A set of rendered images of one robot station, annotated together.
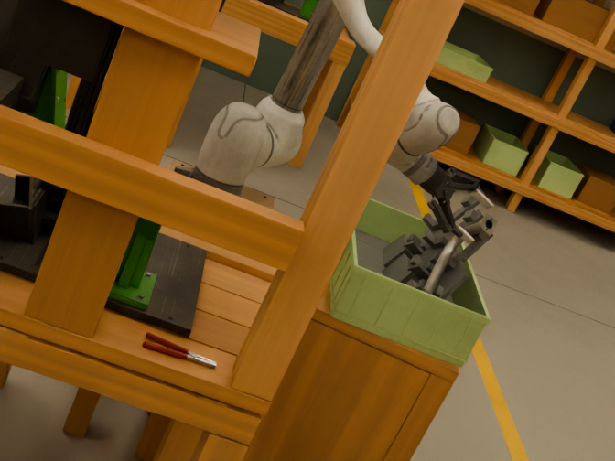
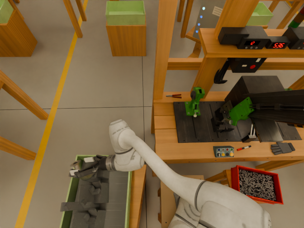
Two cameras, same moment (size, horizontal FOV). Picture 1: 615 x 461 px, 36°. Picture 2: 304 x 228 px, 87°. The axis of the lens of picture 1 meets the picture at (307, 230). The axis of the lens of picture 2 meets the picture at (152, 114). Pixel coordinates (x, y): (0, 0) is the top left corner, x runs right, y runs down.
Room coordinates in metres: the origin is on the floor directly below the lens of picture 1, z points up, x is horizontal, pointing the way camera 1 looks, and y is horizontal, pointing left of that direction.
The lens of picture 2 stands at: (2.69, 0.01, 2.19)
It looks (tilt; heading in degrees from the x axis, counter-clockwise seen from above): 60 degrees down; 185
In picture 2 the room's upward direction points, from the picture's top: 4 degrees clockwise
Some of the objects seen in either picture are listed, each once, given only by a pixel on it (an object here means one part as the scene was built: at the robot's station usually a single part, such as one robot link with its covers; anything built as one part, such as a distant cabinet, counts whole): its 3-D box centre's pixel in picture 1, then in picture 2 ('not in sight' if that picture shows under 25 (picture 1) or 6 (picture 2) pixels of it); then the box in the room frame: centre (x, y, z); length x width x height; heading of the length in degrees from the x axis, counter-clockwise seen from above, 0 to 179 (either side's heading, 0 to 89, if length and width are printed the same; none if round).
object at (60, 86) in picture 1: (44, 99); (244, 110); (1.97, 0.65, 1.17); 0.13 x 0.12 x 0.20; 100
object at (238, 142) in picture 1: (235, 140); (193, 206); (2.66, 0.30, 1.05); 0.18 x 0.16 x 0.22; 157
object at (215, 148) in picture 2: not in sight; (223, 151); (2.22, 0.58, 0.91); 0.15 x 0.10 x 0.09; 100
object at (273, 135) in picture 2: not in sight; (261, 118); (1.98, 0.81, 1.11); 0.39 x 0.16 x 0.03; 10
